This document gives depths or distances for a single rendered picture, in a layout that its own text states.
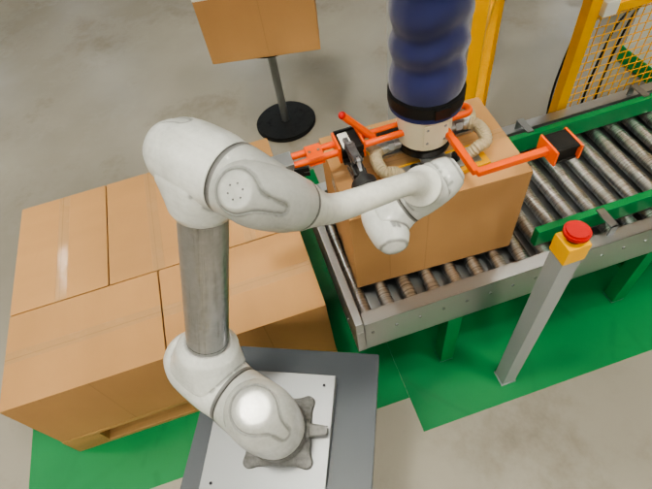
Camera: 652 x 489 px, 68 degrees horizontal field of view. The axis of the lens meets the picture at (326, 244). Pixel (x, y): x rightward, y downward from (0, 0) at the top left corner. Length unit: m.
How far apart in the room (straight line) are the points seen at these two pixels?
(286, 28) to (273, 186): 2.07
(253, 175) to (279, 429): 0.63
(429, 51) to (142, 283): 1.38
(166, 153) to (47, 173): 2.93
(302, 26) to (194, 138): 1.97
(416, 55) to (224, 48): 1.67
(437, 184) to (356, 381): 0.61
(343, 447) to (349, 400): 0.13
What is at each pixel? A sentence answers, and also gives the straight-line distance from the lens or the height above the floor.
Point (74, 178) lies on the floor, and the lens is 3.60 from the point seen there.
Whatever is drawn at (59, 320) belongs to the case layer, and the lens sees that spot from 2.15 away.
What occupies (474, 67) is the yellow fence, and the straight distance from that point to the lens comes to 2.10.
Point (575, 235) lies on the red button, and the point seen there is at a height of 1.04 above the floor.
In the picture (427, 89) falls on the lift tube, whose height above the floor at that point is 1.27.
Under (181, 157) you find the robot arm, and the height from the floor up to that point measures 1.57.
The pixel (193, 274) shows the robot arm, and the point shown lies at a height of 1.32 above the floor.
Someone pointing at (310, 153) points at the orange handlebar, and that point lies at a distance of 1.48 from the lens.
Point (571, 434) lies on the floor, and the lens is 2.28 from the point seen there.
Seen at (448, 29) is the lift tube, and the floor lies 1.43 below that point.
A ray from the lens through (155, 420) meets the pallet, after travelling 2.38.
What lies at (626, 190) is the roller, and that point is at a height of 0.54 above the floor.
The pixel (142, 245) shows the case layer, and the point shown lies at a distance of 2.18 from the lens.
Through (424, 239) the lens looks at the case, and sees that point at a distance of 1.68.
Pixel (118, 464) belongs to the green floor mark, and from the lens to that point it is 2.42.
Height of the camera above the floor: 2.09
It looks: 53 degrees down
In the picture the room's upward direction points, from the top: 11 degrees counter-clockwise
